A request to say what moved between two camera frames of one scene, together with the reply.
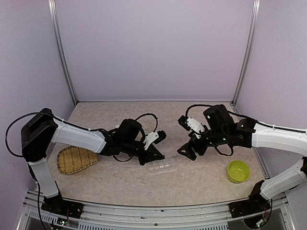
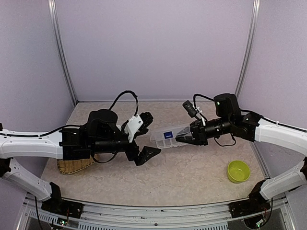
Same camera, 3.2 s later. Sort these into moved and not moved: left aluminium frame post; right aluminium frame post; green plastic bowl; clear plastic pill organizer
Moved: clear plastic pill organizer
Not moved: left aluminium frame post; right aluminium frame post; green plastic bowl
